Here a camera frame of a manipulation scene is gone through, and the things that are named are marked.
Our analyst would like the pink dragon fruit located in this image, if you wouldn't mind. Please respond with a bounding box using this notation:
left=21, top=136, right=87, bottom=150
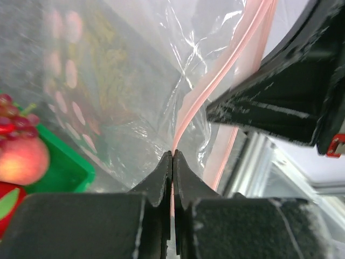
left=1, top=182, right=26, bottom=238

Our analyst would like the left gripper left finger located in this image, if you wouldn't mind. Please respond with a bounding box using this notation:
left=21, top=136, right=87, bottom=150
left=1, top=152, right=173, bottom=258

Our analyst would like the red grapes bunch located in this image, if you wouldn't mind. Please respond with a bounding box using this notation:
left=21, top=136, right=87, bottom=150
left=1, top=93, right=39, bottom=145

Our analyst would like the green plastic crate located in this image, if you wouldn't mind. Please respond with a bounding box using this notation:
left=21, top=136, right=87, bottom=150
left=24, top=124, right=95, bottom=193

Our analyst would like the peach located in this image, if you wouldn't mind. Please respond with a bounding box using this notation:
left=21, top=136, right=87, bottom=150
left=1, top=138, right=50, bottom=186

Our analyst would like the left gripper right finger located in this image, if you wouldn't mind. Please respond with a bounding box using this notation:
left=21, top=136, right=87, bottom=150
left=172, top=151, right=332, bottom=258

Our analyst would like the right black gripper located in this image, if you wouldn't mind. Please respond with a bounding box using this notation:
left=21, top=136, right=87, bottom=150
left=206, top=1, right=344, bottom=158

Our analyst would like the clear pink zip top bag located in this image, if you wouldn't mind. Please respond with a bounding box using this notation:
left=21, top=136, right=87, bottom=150
left=1, top=1, right=277, bottom=189

